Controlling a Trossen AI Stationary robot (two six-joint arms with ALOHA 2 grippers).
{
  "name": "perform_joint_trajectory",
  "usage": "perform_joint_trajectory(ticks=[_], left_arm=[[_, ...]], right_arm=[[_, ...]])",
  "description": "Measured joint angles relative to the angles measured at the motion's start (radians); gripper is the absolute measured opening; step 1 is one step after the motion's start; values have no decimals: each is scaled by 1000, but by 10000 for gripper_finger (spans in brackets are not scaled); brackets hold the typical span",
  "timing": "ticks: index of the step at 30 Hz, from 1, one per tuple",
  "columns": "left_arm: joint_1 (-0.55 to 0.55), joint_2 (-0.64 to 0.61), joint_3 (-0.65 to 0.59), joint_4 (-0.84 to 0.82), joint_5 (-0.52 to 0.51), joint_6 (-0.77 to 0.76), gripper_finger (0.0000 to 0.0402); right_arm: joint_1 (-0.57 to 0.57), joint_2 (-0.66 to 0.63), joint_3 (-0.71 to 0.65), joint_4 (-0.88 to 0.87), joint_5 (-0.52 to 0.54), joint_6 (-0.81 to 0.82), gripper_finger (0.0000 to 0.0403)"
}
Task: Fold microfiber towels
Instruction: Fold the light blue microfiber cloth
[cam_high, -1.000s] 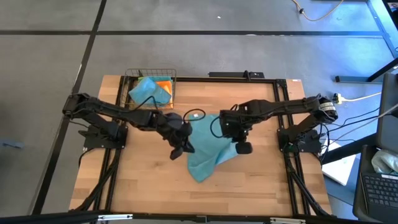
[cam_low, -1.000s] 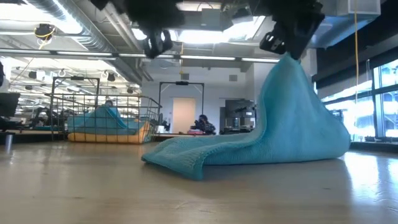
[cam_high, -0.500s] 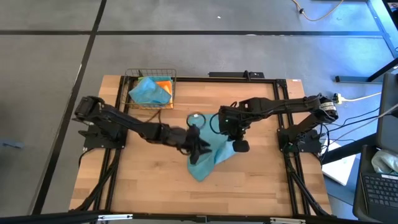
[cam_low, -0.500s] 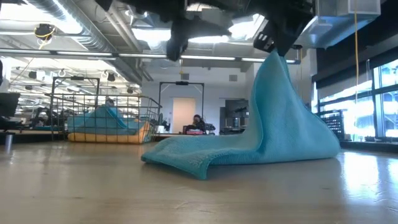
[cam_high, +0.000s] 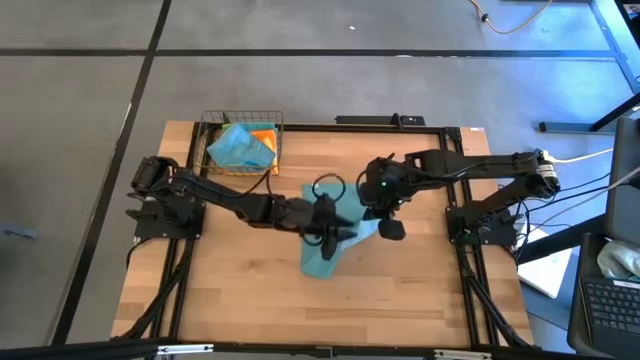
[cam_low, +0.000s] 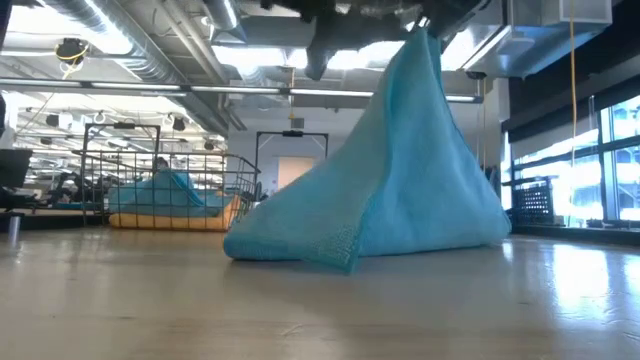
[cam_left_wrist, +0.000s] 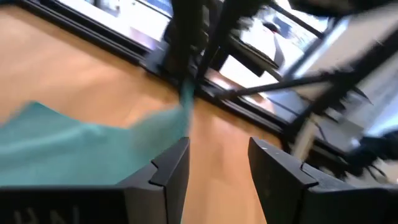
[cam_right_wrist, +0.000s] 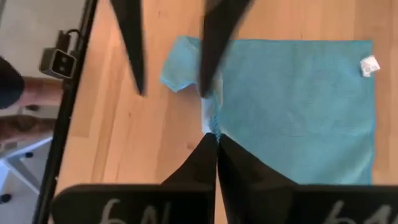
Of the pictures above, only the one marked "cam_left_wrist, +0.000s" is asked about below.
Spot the black computer mouse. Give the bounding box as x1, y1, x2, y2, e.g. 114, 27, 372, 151
262, 22, 282, 34

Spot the black teleoperation handle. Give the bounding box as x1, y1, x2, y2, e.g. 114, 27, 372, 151
343, 129, 398, 180

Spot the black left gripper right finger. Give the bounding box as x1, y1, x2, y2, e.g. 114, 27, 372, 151
248, 136, 398, 224

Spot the light blue microfiber towel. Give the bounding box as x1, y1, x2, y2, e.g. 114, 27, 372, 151
0, 78, 196, 187

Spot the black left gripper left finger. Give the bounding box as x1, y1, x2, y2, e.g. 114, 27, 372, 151
0, 136, 191, 224

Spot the black desk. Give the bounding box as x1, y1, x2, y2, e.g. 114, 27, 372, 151
217, 30, 282, 78

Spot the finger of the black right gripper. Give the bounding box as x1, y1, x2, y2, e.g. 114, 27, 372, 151
196, 0, 251, 81
167, 0, 206, 85

